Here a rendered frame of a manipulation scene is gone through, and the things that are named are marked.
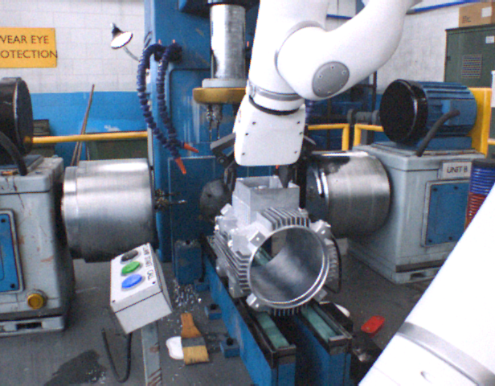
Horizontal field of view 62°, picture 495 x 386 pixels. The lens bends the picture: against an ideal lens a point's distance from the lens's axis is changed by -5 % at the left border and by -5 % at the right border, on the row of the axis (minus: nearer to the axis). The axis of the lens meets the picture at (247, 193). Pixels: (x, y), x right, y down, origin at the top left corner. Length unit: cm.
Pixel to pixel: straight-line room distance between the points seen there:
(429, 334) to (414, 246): 90
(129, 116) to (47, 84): 116
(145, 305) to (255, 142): 27
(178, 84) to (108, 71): 495
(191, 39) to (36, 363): 93
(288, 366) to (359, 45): 49
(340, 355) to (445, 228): 65
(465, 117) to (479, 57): 301
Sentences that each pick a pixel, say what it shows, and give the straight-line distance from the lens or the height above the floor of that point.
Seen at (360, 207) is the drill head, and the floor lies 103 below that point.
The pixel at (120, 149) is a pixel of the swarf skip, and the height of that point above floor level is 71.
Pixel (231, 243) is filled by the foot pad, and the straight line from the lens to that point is 78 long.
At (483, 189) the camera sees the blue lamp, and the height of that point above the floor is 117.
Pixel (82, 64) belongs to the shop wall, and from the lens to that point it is 620.
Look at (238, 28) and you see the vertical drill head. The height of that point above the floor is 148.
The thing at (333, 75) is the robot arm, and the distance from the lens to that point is 50.
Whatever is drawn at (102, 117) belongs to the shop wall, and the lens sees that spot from 623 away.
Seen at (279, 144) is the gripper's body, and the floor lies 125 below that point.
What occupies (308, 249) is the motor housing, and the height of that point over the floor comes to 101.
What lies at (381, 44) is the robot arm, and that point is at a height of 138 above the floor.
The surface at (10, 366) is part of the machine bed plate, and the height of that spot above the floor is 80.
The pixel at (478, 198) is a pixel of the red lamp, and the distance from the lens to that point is 78.
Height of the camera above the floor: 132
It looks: 13 degrees down
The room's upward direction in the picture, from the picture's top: straight up
